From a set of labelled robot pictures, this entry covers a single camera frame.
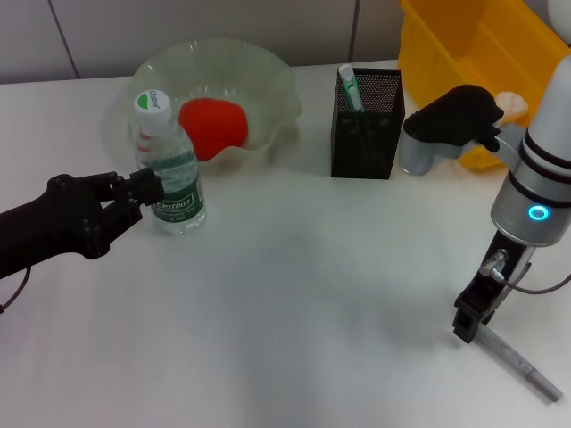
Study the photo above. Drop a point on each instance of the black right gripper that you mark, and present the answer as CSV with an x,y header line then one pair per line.
x,y
490,285

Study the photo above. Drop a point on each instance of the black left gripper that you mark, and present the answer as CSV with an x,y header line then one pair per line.
x,y
49,227

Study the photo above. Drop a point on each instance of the clear water bottle green label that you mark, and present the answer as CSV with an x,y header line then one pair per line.
x,y
174,147

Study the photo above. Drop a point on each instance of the grey pen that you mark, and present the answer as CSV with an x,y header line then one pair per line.
x,y
522,367

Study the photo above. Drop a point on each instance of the orange fruit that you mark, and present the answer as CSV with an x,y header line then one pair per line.
x,y
214,127

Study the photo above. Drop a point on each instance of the white paper ball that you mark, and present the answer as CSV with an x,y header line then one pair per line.
x,y
513,104

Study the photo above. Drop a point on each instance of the mint green utility knife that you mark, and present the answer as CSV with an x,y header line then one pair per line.
x,y
352,89

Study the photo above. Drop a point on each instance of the white and silver right arm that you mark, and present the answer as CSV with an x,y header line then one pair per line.
x,y
544,156

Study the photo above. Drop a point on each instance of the pale green glass fruit plate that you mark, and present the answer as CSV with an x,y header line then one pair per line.
x,y
263,84

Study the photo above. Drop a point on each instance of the black mesh pen holder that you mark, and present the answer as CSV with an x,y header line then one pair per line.
x,y
361,151

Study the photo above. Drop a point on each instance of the yellow plastic bin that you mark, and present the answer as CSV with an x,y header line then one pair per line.
x,y
468,44

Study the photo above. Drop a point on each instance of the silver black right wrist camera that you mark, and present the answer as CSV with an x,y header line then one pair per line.
x,y
450,120

